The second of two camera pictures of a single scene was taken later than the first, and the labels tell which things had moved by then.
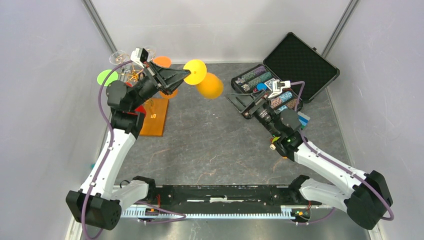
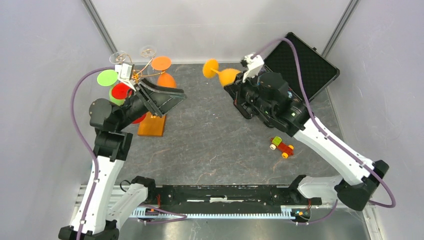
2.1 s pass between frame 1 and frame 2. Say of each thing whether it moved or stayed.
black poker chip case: stayed
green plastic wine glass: stayed
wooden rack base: stayed
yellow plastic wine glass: moved
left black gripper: moved
